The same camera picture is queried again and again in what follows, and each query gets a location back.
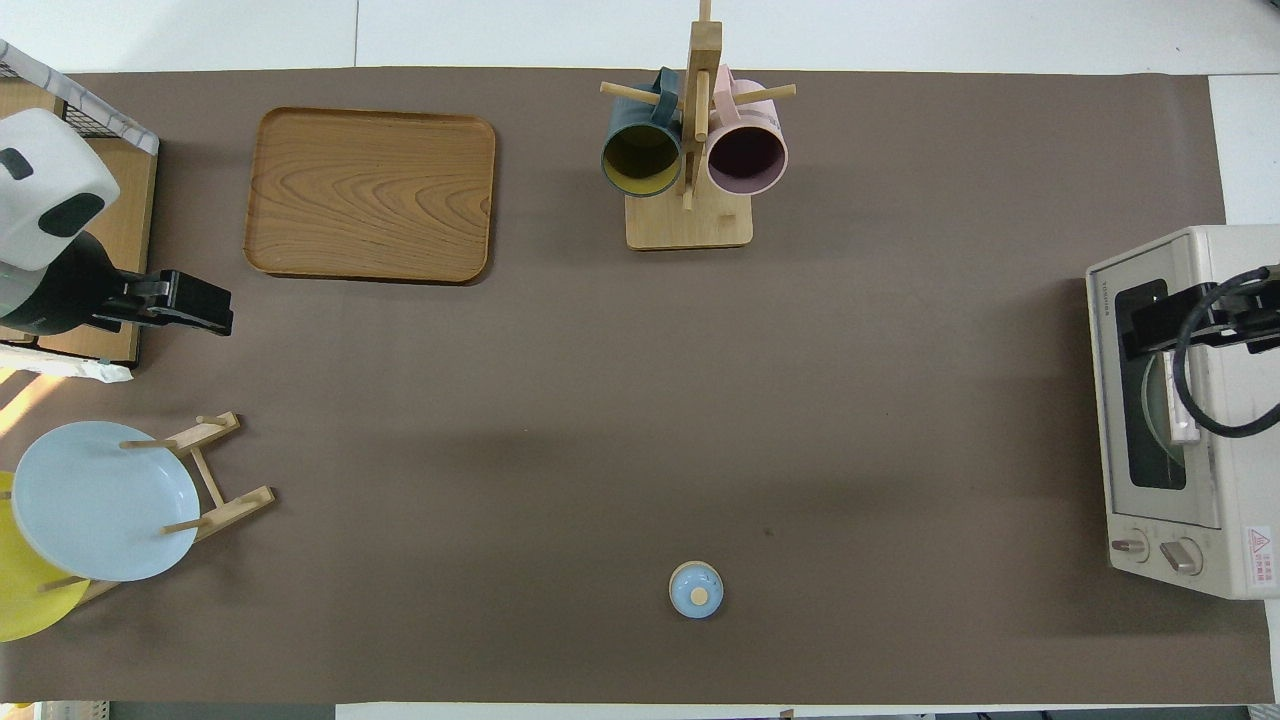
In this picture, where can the light blue plate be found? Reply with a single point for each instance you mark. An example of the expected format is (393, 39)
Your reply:
(100, 500)

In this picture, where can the light green plate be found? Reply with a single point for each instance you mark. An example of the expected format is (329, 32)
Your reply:
(1152, 420)

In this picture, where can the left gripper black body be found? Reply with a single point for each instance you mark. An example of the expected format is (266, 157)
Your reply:
(170, 300)

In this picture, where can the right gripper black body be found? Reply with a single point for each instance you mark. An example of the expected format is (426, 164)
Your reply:
(1215, 320)

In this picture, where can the beige toaster oven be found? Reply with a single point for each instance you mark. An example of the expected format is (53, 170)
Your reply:
(1250, 500)

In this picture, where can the dark teal mug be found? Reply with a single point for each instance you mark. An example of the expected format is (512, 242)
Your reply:
(640, 160)

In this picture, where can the brown table mat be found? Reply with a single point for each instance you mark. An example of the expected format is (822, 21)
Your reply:
(600, 400)

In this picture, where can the beige oven knob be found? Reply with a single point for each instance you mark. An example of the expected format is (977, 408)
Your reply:
(1182, 556)
(1130, 545)

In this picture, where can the pink mug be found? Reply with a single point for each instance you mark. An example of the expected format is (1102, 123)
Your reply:
(745, 155)

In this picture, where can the wooden mug tree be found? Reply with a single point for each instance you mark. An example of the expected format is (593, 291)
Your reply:
(690, 225)

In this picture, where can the small blue lidded pot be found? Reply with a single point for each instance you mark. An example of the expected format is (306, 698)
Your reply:
(696, 590)

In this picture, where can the glass oven door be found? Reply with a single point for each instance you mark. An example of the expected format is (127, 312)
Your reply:
(1110, 400)

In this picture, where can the yellow plate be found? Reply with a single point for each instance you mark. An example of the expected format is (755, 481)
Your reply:
(25, 605)

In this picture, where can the wooden plate rack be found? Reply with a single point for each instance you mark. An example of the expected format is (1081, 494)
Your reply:
(235, 505)

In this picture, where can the wooden serving tray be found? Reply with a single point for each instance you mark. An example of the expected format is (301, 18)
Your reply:
(370, 195)

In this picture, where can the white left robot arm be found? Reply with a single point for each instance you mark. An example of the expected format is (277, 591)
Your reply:
(50, 170)

